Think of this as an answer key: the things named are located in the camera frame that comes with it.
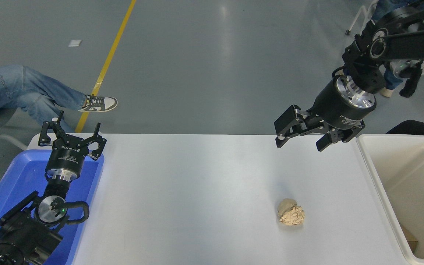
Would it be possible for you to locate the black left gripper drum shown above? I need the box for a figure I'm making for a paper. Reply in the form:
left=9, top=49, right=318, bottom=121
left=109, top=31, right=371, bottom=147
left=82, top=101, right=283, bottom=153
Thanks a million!
left=46, top=134, right=91, bottom=174

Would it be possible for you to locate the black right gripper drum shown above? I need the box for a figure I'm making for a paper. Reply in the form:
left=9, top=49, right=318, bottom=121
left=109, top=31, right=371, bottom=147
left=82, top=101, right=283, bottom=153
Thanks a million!
left=308, top=79, right=365, bottom=130

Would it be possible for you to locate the tan paper ball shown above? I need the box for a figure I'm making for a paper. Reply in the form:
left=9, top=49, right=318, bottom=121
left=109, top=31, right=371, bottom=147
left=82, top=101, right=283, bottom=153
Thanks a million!
left=277, top=198, right=305, bottom=226

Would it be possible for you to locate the white curved metal leg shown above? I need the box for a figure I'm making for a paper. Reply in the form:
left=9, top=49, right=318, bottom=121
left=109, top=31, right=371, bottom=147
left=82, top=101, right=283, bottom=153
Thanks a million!
left=0, top=132, right=29, bottom=152

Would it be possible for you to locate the blue plastic tray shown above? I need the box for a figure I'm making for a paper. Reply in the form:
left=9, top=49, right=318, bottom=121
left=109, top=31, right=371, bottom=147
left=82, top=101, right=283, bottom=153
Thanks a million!
left=0, top=149, right=105, bottom=265

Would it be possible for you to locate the large pale plastic bin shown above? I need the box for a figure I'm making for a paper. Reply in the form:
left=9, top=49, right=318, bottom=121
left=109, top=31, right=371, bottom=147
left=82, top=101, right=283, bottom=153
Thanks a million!
left=356, top=134, right=424, bottom=265

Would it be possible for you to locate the person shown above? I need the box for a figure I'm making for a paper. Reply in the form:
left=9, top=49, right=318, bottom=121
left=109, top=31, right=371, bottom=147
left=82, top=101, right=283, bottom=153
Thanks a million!
left=372, top=0, right=420, bottom=98
left=0, top=61, right=118, bottom=133

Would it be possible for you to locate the black rounded seat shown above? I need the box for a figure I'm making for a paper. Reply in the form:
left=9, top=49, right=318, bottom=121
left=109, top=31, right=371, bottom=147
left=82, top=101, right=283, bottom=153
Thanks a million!
left=386, top=120, right=424, bottom=150

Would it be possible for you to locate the white chair with casters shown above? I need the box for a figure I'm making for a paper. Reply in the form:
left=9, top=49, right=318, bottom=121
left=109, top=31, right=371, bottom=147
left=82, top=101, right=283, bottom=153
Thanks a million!
left=345, top=0, right=379, bottom=36

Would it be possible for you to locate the brown cardboard piece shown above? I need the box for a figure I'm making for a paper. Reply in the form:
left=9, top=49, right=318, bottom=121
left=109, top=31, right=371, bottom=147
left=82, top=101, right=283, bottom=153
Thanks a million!
left=401, top=225, right=419, bottom=253

